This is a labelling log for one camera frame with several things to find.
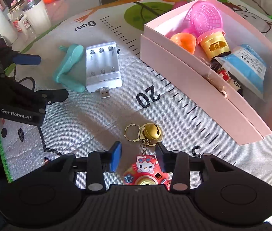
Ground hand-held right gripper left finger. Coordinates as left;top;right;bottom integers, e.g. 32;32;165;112
43;141;122;194

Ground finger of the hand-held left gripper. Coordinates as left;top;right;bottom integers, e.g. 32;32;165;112
0;49;42;77
36;89;69;106

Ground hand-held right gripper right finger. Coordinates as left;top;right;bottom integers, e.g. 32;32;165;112
155;141;228;194

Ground red cat keychain with bell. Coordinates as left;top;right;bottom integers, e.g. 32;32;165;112
123;123;171;192

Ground pink cardboard box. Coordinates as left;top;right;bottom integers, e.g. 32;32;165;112
140;0;272;146

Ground orange plastic cup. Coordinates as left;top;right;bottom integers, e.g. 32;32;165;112
170;32;197;55

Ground yellow ice cream toy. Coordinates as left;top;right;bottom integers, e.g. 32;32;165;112
197;28;231;59

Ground blue tissue packet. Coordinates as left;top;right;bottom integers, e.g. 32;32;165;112
214;44;267;100

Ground pink plastic basket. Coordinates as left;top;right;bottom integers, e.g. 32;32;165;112
184;1;224;37

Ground teal hand-shaped toy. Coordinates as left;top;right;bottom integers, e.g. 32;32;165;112
52;44;86;93

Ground white cylindrical tumbler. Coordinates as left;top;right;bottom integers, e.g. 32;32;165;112
0;5;18;44

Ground white mug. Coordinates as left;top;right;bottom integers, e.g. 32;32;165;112
22;0;52;33

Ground glass jar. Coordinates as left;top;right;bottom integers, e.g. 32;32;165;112
8;0;26;22

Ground white battery charger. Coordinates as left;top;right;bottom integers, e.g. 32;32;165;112
85;42;123;99

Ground white desk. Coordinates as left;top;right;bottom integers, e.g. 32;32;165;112
0;0;100;51

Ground small red white bottle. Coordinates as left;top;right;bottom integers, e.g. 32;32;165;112
216;69;231;81

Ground black cable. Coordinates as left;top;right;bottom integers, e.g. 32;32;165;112
5;64;36;92

